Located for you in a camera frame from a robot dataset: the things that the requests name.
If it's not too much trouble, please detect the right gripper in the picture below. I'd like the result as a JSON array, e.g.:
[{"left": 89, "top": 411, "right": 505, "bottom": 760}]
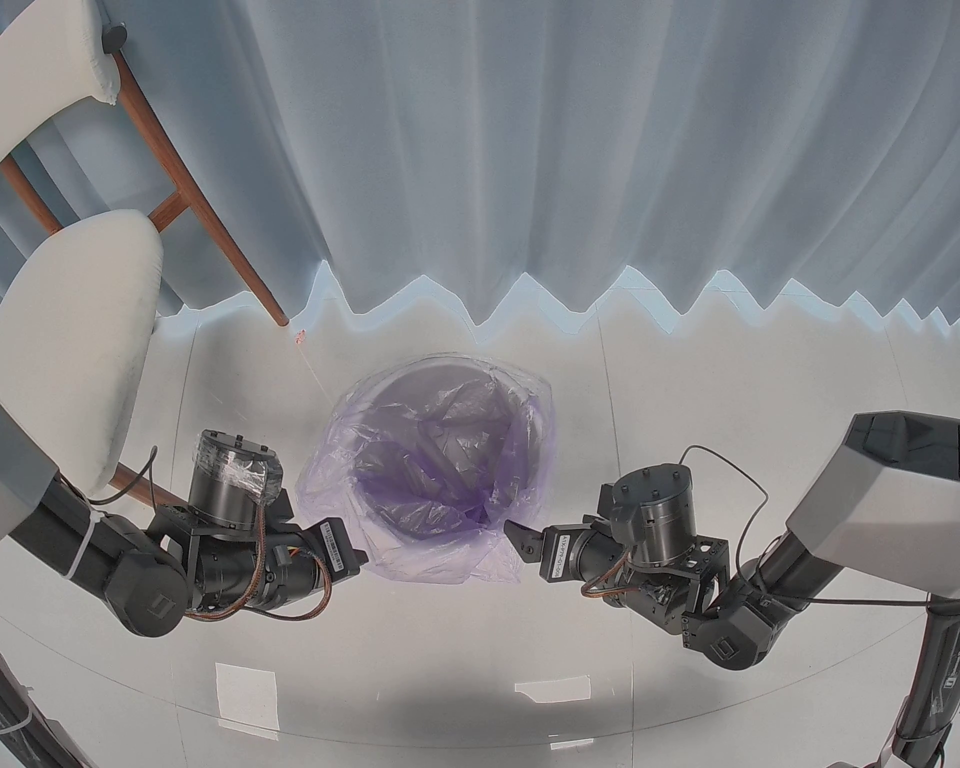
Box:
[{"left": 503, "top": 519, "right": 630, "bottom": 595}]

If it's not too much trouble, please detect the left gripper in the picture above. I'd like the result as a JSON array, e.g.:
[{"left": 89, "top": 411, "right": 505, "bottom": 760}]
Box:
[{"left": 262, "top": 516, "right": 371, "bottom": 610}]

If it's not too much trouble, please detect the purple plastic bag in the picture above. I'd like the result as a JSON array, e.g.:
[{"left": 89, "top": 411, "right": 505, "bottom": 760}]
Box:
[{"left": 294, "top": 351, "right": 561, "bottom": 586}]

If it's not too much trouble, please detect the white trash bin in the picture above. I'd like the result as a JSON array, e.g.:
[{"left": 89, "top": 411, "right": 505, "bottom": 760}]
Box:
[{"left": 351, "top": 358, "right": 545, "bottom": 549}]

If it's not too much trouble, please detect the white cushioned wooden chair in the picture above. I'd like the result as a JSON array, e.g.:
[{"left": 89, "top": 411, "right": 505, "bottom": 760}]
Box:
[{"left": 0, "top": 0, "right": 291, "bottom": 519}]

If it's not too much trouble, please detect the pale blue curtain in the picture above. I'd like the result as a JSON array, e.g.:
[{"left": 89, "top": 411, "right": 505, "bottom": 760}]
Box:
[{"left": 0, "top": 0, "right": 960, "bottom": 339}]

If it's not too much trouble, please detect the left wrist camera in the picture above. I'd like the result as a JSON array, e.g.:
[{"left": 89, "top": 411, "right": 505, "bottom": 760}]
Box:
[{"left": 266, "top": 486, "right": 296, "bottom": 538}]

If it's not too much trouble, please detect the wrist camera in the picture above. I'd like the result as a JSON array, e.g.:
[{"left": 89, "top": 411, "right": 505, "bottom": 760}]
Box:
[
  {"left": 579, "top": 483, "right": 639, "bottom": 543},
  {"left": 266, "top": 486, "right": 296, "bottom": 538}
]

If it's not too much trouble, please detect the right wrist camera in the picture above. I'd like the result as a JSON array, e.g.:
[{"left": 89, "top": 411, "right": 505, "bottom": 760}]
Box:
[{"left": 579, "top": 483, "right": 639, "bottom": 543}]

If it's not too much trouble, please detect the black cable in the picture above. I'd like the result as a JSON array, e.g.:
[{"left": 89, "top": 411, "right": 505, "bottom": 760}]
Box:
[
  {"left": 86, "top": 446, "right": 159, "bottom": 505},
  {"left": 677, "top": 445, "right": 935, "bottom": 607}
]

